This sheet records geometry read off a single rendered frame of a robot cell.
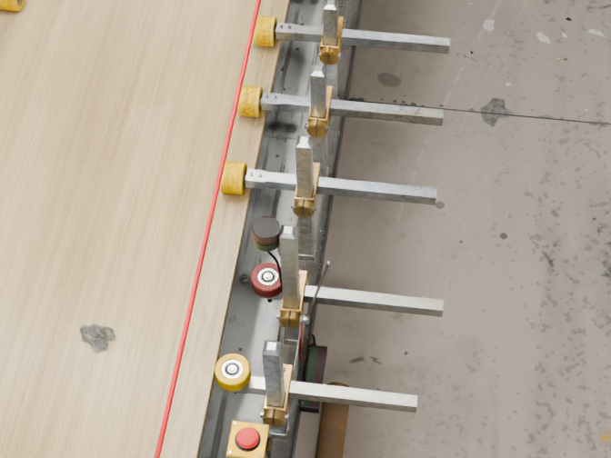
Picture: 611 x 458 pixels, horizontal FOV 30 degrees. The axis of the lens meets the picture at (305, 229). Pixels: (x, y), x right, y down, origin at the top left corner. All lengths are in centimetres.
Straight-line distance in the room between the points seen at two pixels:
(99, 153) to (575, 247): 170
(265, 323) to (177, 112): 59
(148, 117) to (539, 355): 146
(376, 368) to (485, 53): 140
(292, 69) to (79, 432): 141
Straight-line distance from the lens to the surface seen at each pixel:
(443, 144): 409
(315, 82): 278
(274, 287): 266
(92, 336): 264
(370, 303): 269
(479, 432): 351
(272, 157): 324
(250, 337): 292
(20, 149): 300
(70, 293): 272
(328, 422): 341
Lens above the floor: 316
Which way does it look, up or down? 55 degrees down
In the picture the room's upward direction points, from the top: 2 degrees counter-clockwise
